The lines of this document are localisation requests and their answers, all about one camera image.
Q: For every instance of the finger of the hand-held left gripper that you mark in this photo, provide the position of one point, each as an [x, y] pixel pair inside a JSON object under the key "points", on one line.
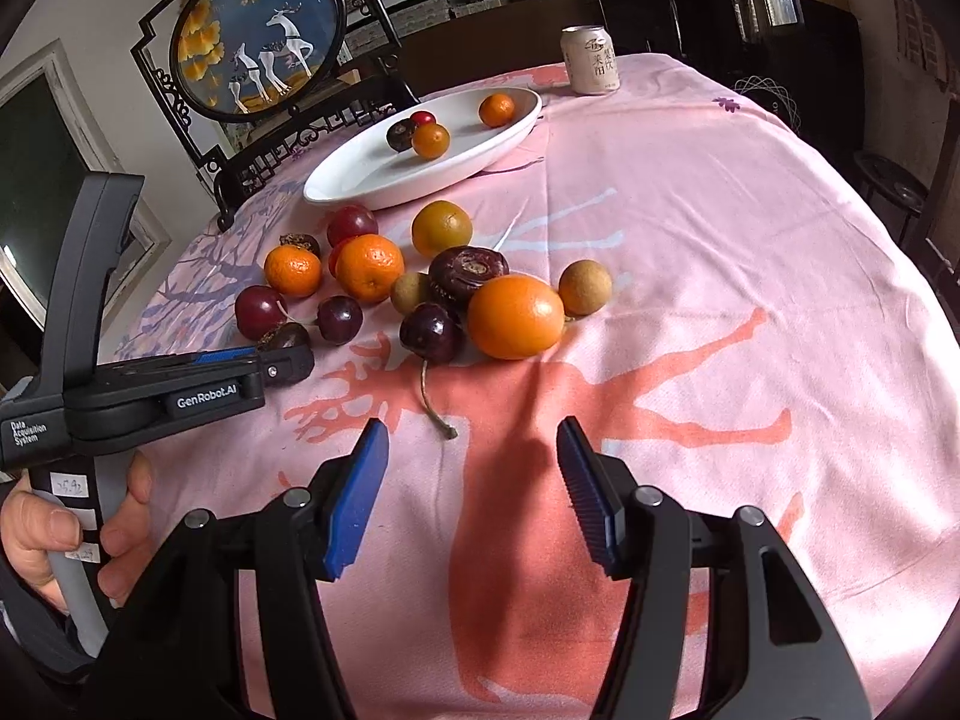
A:
{"points": [[225, 357], [289, 367]]}

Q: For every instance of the pink printed tablecloth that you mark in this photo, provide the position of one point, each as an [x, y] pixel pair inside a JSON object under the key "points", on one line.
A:
{"points": [[712, 240]]}

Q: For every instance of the white oval plate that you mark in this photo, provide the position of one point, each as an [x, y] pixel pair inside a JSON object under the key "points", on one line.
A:
{"points": [[375, 172]]}

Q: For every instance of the dark purple plum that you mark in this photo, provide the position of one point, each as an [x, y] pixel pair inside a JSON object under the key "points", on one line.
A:
{"points": [[340, 319]]}

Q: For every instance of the red plum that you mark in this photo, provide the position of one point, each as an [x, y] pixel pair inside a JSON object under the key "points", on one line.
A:
{"points": [[352, 225], [261, 313]]}

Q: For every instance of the yellowish orange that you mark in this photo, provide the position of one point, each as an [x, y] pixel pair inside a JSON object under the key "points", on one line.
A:
{"points": [[442, 229]]}

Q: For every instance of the dark wooden chair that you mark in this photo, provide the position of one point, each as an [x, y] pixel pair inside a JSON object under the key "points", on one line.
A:
{"points": [[660, 15]]}

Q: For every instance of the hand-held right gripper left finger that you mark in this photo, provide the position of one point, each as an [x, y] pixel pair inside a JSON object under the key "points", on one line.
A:
{"points": [[352, 510]]}

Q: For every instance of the round deer picture screen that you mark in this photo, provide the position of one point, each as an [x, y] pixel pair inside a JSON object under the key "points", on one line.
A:
{"points": [[255, 37]]}

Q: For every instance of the white framed window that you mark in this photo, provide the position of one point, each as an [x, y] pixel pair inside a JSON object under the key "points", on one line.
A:
{"points": [[45, 165]]}

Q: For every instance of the dark red cherry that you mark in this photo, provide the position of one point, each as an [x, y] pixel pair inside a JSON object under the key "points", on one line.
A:
{"points": [[431, 332]]}

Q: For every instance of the beige drink can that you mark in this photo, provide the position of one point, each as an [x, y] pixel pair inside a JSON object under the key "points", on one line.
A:
{"points": [[591, 60]]}

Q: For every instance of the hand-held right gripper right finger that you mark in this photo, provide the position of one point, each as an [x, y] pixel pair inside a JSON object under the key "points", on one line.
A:
{"points": [[592, 502]]}

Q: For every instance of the large dark water chestnut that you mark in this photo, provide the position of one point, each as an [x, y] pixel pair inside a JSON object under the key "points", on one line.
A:
{"points": [[469, 271]]}

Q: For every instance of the black round stool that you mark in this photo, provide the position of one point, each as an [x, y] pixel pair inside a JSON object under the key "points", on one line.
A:
{"points": [[892, 184]]}

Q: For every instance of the large orange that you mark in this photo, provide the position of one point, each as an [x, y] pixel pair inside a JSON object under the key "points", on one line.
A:
{"points": [[516, 316]]}

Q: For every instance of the person's left hand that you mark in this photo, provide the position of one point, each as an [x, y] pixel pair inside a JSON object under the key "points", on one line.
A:
{"points": [[37, 532]]}

